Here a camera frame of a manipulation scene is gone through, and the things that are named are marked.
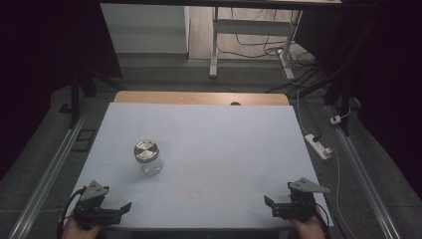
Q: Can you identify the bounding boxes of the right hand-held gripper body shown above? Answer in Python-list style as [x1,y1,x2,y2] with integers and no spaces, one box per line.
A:
[272,177,332,223]

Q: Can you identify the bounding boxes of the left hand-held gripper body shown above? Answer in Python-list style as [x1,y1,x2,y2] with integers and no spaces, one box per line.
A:
[72,179,123,230]

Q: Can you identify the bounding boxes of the clear glass jar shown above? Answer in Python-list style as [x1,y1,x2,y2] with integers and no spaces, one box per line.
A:
[134,155,164,177]

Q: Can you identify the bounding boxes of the person's right hand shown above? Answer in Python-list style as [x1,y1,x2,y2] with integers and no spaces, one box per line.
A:
[290,207,327,239]

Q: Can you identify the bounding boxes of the person's left hand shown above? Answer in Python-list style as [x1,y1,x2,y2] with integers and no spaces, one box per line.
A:
[62,215,101,239]

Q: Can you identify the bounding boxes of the white power strip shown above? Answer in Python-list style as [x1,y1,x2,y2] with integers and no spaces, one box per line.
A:
[304,133,333,161]

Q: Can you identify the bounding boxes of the black curtain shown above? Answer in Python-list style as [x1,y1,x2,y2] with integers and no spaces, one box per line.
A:
[294,0,422,200]
[0,0,123,182]

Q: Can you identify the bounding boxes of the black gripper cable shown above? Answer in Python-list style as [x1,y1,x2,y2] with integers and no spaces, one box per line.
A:
[57,186,88,239]
[314,210,331,237]

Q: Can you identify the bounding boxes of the aluminium rail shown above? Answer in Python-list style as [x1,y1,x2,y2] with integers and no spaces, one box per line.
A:
[8,99,96,239]
[326,106,404,239]

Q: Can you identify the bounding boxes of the black floor cables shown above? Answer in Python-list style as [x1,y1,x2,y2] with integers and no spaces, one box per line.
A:
[217,8,317,69]

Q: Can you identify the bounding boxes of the white desk frame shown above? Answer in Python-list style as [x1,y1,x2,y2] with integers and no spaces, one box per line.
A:
[208,6,304,81]

